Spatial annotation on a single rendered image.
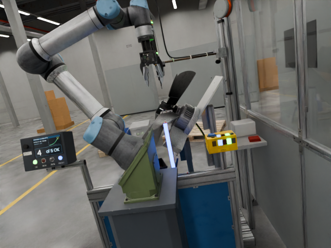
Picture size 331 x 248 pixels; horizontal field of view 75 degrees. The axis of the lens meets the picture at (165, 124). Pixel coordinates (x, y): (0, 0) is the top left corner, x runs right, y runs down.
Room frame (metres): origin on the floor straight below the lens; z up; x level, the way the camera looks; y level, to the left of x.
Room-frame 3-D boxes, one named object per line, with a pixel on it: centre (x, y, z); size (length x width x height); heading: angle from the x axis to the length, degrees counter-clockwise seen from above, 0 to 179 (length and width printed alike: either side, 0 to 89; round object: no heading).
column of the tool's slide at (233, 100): (1.92, -0.64, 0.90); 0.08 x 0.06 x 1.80; 31
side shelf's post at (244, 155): (1.62, -0.58, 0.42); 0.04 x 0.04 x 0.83; 86
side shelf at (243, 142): (1.62, -0.58, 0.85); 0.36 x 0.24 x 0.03; 176
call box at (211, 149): (1.17, -0.29, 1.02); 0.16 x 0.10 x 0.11; 86
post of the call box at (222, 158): (1.17, -0.29, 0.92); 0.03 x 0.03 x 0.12; 86
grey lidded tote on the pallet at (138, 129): (4.66, 0.55, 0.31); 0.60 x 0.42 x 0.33; 178
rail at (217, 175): (1.20, 0.10, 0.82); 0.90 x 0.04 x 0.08; 86
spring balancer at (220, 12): (1.92, -0.64, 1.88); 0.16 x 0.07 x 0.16; 31
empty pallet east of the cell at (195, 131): (4.64, -0.63, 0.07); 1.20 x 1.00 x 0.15; 65
